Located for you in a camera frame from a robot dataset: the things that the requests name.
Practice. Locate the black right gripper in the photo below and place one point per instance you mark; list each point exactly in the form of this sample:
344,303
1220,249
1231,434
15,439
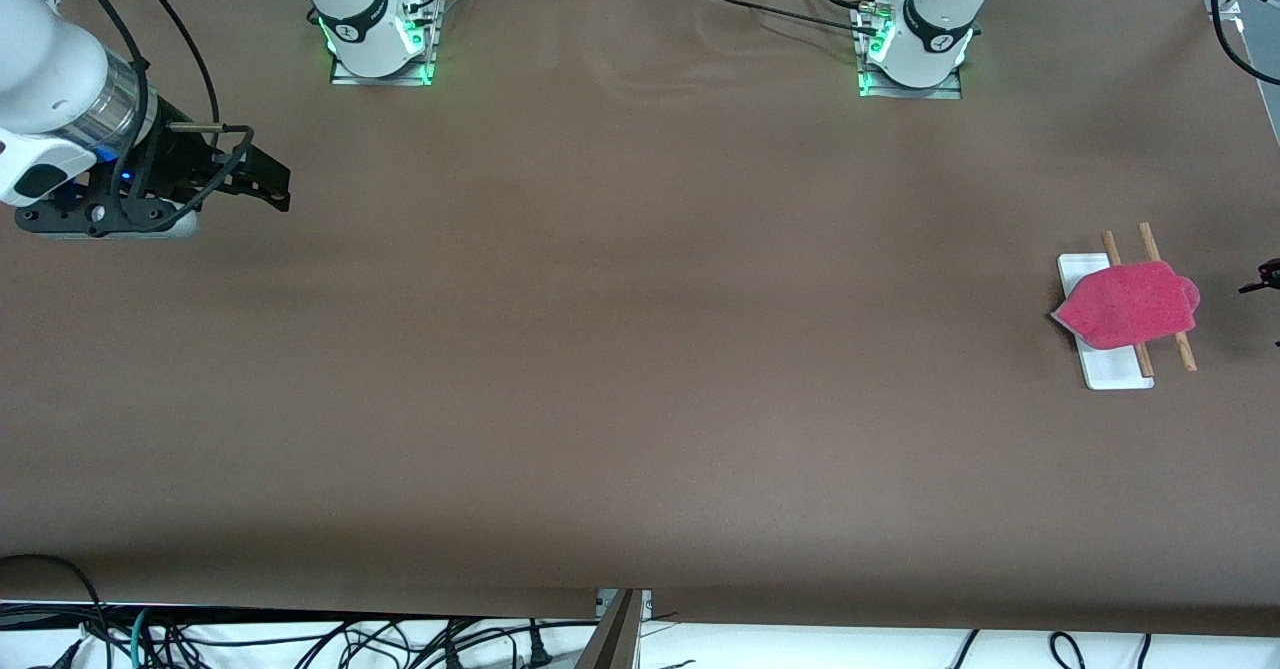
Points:
172,161

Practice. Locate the pink and grey towel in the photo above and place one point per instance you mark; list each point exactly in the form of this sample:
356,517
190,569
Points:
1130,304

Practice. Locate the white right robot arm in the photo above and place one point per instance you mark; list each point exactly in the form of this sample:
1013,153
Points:
50,59

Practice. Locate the white rack with wooden rods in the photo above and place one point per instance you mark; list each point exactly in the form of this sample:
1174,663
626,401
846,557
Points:
1110,369

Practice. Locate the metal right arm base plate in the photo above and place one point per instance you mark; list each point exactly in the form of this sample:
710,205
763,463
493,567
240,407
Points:
385,74

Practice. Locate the aluminium frame post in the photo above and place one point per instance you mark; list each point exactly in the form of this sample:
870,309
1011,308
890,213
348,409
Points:
1228,4

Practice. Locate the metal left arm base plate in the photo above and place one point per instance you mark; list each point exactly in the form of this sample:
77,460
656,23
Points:
915,92

